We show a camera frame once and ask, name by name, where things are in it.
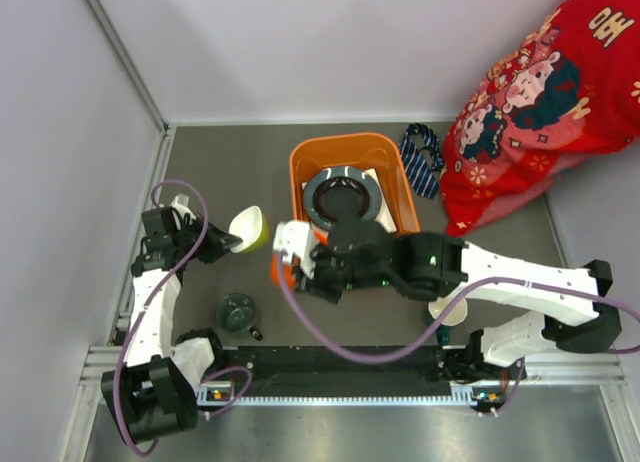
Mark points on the black base bar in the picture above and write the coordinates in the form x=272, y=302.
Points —
x=314, y=371

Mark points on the blue-grey round plate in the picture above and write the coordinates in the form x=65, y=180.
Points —
x=310, y=192

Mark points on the blue striped necktie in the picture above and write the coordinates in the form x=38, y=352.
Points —
x=422, y=159

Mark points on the white square bowl orange rim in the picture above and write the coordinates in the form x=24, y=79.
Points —
x=251, y=227

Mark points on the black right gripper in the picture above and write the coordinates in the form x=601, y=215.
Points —
x=317, y=284

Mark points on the orange plastic bin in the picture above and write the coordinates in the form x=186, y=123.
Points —
x=366, y=150

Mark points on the white square plate black rim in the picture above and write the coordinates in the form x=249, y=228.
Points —
x=385, y=217

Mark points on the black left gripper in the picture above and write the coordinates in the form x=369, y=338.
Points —
x=219, y=243

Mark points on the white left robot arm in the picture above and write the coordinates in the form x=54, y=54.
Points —
x=152, y=392

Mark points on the red patterned cloth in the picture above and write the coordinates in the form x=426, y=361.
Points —
x=570, y=91

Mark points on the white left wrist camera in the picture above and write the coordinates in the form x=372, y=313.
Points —
x=184, y=214

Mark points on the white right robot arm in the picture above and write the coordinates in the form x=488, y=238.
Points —
x=563, y=308

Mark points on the black round plate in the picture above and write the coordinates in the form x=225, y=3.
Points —
x=339, y=198

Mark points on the green mug white inside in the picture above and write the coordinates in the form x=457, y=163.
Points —
x=454, y=318

